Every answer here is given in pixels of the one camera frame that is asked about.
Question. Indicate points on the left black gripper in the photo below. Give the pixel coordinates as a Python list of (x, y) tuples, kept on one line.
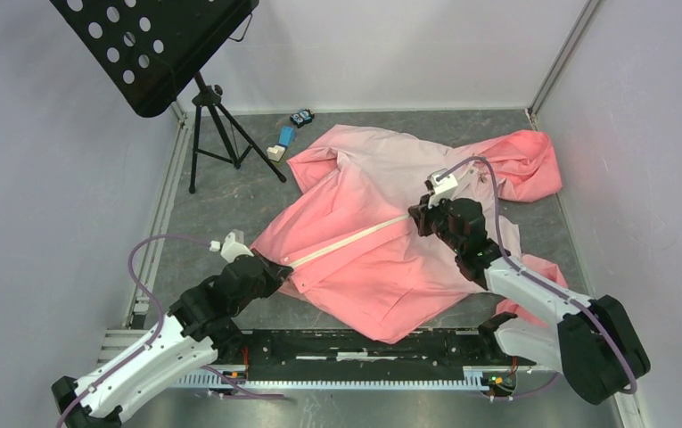
[(275, 274)]

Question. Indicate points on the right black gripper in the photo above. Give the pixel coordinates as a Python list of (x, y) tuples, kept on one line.
[(423, 214)]

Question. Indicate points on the pink zip-up jacket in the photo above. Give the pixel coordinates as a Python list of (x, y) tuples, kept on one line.
[(353, 248)]

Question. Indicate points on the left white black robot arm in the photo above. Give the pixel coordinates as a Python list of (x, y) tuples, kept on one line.
[(196, 331)]

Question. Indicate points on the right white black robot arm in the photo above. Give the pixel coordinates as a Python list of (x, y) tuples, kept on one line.
[(590, 342)]

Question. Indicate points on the cream white block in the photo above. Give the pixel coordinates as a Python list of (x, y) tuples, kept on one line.
[(276, 153)]

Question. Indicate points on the blue block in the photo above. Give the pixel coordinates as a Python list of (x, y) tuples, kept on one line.
[(286, 136)]

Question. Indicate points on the small black blue toy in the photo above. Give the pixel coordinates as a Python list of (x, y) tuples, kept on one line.
[(302, 117)]

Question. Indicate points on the black perforated music stand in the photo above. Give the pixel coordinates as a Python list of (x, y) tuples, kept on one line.
[(151, 50)]

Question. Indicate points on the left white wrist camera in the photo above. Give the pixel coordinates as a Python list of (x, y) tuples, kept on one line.
[(231, 247)]

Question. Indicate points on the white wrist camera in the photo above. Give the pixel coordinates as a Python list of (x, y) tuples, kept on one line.
[(231, 247), (441, 187)]

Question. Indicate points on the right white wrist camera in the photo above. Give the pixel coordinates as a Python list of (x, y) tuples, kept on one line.
[(441, 187)]

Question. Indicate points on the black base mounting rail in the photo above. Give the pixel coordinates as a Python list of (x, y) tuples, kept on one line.
[(345, 355)]

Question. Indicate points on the white toothed cable duct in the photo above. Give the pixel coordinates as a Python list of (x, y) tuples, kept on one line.
[(470, 380)]

